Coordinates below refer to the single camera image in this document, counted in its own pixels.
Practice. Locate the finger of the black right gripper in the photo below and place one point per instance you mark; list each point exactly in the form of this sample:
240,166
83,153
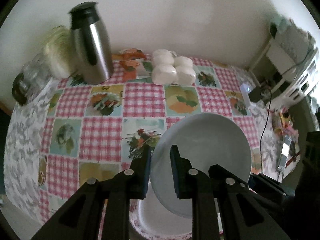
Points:
270,189

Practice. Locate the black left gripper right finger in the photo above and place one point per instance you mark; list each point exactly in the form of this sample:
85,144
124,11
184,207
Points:
208,196

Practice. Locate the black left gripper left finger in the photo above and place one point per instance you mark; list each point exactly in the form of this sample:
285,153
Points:
129,184

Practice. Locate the floral rimmed white plate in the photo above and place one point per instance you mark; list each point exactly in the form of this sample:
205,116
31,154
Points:
150,220

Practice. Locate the small white round bowl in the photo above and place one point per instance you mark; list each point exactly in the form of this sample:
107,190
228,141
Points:
204,139

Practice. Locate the checkered patchwork tablecloth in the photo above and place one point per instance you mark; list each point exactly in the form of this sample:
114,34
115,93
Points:
73,131

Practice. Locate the small white device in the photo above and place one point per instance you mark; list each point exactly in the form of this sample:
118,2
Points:
245,90

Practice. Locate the white shelf unit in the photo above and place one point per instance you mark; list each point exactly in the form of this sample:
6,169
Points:
286,70

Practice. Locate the white buns in plastic bag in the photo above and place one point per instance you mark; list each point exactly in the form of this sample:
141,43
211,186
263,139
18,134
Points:
169,68

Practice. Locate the orange printed napkin pack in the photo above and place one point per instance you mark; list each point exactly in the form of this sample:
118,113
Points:
132,65

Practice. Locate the stainless steel thermos jug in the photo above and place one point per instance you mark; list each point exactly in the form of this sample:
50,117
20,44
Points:
91,44

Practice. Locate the glass jars with black tray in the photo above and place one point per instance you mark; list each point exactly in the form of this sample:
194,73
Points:
32,79

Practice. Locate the napa cabbage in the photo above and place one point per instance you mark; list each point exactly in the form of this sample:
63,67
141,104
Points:
57,49

